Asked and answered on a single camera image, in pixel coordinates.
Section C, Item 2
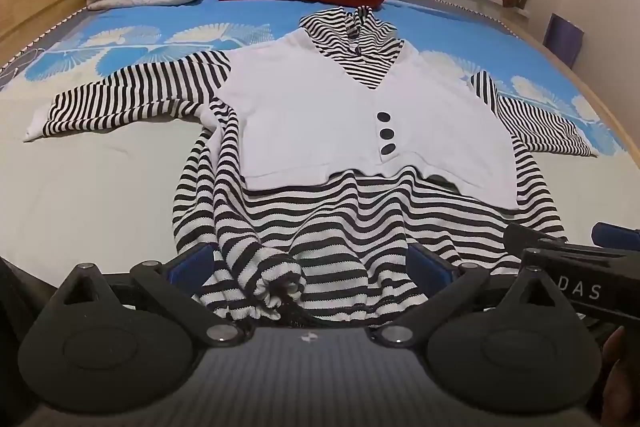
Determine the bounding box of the black white striped hooded garment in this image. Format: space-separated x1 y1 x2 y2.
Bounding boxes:
22 6 601 325

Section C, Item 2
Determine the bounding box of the person's right hand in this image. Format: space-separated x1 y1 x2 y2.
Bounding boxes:
597 326 640 427

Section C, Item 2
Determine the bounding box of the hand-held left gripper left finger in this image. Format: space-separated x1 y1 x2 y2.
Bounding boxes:
42 246 246 348

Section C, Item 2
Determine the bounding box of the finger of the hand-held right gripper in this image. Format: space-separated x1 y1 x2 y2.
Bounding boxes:
504 222 602 256
591 222 640 254

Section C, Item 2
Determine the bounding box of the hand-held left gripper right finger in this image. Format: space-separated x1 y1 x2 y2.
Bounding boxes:
372 244 586 348

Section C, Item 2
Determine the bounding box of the blue white printed bed sheet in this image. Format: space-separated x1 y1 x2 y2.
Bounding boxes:
0 0 628 293

